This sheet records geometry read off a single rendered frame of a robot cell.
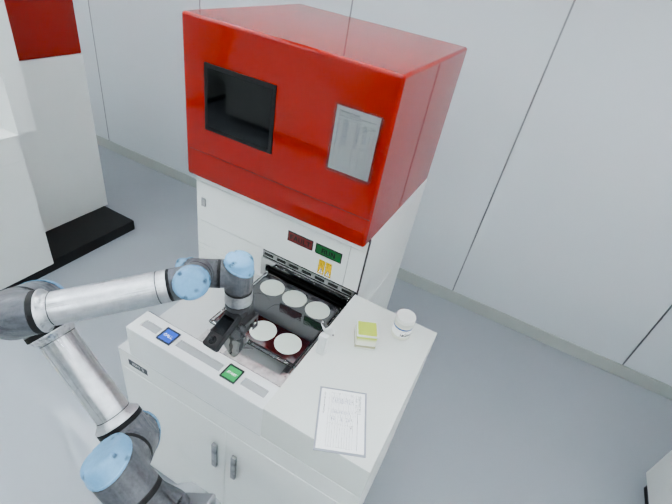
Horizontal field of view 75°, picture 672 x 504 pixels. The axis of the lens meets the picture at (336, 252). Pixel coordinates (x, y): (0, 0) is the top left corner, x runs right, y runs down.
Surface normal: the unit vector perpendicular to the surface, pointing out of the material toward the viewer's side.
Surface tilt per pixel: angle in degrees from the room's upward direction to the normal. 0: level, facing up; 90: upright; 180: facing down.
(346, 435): 0
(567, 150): 90
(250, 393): 0
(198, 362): 0
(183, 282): 58
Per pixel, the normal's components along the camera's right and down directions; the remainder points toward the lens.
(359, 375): 0.16, -0.80
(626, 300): -0.47, 0.46
